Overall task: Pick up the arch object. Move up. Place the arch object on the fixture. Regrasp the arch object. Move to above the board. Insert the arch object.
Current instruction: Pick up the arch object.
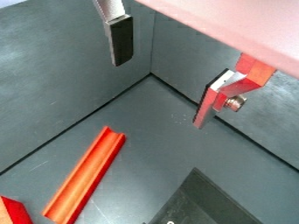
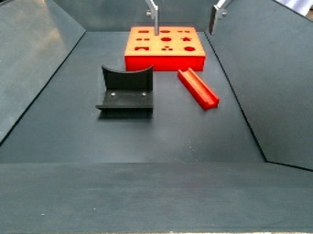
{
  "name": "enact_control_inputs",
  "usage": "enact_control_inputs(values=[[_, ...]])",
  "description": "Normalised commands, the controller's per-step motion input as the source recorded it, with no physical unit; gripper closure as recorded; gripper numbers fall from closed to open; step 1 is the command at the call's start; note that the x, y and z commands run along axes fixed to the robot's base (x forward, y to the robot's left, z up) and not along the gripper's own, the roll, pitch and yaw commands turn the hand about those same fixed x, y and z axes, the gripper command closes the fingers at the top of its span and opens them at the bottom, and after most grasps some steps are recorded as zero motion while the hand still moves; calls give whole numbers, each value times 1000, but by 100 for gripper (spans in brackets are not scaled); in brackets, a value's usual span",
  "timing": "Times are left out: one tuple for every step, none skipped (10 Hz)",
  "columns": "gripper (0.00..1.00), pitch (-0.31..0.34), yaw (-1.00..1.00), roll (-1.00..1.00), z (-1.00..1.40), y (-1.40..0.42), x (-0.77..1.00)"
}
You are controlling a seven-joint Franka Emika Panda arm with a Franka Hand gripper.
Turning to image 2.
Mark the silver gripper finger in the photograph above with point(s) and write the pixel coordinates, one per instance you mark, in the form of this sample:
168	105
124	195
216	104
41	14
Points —
153	13
219	11

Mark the black curved fixture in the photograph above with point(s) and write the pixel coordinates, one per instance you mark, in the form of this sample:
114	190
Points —
129	89

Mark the red shape sorter block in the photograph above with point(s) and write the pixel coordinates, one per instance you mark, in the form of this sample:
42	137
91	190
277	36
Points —
174	49

